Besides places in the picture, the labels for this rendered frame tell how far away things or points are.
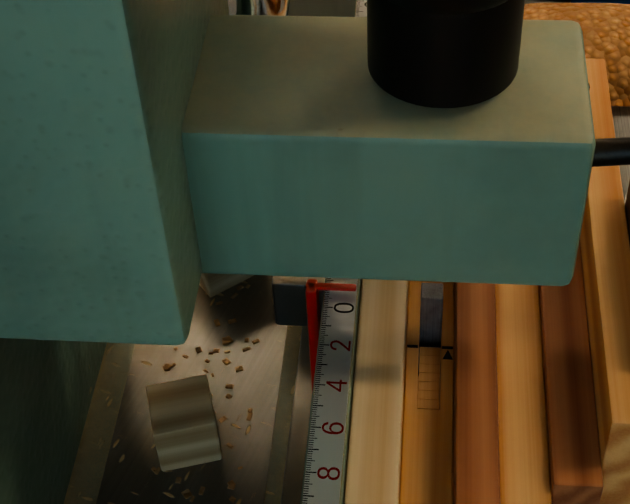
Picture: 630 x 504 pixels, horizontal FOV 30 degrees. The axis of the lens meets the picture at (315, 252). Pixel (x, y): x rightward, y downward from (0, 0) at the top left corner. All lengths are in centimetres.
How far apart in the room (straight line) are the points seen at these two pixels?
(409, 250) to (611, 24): 30
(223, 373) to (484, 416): 25
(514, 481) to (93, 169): 19
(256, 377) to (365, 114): 29
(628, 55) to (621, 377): 28
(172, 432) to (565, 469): 23
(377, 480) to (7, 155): 18
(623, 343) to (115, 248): 19
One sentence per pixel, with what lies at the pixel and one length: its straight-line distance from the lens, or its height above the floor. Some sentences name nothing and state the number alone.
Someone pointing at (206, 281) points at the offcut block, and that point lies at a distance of 70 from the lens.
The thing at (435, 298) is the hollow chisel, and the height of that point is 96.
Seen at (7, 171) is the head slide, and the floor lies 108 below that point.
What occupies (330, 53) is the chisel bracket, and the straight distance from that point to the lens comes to 42.
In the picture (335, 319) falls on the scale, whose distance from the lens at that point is 48.
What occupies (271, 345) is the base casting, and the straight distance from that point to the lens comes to 68.
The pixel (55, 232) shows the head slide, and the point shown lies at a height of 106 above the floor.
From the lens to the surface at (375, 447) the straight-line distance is 45.
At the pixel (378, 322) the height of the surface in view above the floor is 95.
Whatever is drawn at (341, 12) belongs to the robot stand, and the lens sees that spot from 110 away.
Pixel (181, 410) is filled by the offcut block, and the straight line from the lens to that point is 61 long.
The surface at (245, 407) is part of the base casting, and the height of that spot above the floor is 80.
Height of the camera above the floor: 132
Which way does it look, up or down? 46 degrees down
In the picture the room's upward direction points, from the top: 3 degrees counter-clockwise
